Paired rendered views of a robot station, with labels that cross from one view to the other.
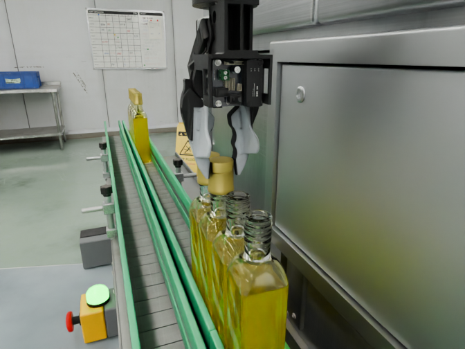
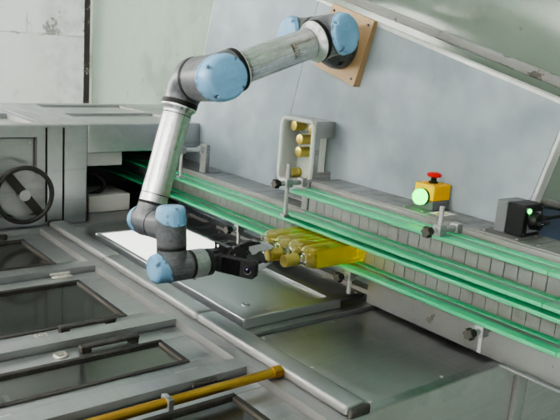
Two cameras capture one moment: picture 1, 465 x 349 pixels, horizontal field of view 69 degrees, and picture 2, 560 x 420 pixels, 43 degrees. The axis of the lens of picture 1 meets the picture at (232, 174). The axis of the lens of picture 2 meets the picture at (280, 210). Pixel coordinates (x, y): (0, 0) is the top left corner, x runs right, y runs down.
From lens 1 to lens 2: 220 cm
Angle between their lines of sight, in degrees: 113
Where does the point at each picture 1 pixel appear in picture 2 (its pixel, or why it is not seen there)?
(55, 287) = (504, 168)
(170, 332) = (355, 221)
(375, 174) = (233, 284)
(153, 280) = (391, 232)
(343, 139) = (237, 291)
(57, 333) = (451, 164)
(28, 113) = not seen: outside the picture
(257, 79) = not seen: hidden behind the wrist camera
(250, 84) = not seen: hidden behind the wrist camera
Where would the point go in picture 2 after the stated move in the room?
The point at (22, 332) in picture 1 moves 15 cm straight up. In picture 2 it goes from (463, 141) to (427, 142)
